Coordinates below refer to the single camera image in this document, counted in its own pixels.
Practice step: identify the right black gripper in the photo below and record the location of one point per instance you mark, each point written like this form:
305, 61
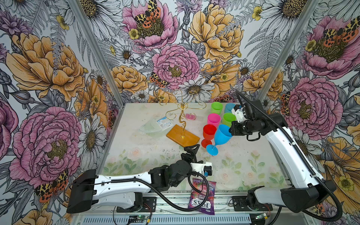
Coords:
234, 129

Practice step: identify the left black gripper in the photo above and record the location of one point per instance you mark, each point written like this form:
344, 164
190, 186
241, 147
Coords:
191, 158

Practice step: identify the green wine glass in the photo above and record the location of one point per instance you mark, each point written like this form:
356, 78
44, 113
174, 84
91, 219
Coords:
216, 107
228, 118

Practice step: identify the blue wine glass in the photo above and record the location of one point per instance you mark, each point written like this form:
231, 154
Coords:
221, 137
229, 107

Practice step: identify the red wine glass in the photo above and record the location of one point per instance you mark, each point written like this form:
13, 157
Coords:
209, 132

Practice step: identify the pink wine glass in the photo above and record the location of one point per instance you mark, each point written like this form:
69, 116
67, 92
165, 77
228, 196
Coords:
214, 119

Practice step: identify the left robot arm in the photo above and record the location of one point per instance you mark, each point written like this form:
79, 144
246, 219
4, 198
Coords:
91, 189

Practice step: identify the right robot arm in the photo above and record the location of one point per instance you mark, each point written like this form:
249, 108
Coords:
307, 187

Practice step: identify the clear surgical mask packet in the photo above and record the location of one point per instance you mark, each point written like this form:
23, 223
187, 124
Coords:
157, 125

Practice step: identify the purple Fox's candy bag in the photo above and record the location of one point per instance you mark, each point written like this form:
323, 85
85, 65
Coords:
197, 198

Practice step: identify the green circuit board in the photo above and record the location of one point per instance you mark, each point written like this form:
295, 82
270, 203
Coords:
138, 218

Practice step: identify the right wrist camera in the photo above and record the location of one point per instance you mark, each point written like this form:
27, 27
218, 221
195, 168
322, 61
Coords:
239, 113

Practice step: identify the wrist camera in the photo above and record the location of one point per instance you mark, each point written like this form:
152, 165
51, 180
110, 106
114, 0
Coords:
239, 113
203, 168

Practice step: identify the gold wire glass rack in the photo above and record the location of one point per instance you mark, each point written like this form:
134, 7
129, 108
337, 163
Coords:
178, 133

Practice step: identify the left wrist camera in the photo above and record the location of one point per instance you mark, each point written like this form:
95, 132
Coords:
203, 168

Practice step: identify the aluminium front rail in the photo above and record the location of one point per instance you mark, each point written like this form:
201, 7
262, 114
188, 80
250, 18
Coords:
180, 206

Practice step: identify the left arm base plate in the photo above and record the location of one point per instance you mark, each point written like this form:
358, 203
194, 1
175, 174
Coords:
147, 204

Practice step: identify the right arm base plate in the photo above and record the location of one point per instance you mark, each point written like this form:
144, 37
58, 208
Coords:
242, 204

